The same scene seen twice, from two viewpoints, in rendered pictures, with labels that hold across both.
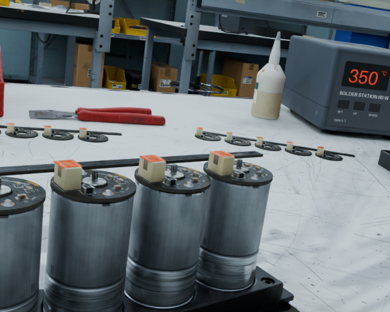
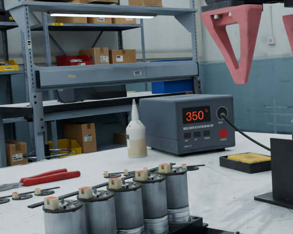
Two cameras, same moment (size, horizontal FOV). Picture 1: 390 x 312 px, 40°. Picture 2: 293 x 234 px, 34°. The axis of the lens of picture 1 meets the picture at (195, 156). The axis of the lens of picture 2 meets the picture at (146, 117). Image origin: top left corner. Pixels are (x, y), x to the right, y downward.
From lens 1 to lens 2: 20 cm
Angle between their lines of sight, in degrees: 16
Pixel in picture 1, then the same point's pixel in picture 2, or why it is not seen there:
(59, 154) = not seen: hidden behind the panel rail
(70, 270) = (126, 221)
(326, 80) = (173, 123)
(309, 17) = (129, 77)
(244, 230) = (182, 194)
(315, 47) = (159, 103)
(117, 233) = (140, 202)
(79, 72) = not seen: outside the picture
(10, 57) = not seen: outside the picture
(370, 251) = (233, 205)
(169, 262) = (158, 213)
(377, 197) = (227, 182)
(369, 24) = (175, 73)
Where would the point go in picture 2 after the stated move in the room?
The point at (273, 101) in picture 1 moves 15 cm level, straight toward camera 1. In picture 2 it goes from (142, 144) to (150, 159)
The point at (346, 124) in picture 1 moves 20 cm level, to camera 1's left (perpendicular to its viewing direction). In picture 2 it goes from (193, 147) to (70, 160)
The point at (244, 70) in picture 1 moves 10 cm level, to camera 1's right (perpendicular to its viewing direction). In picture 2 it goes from (83, 130) to (93, 129)
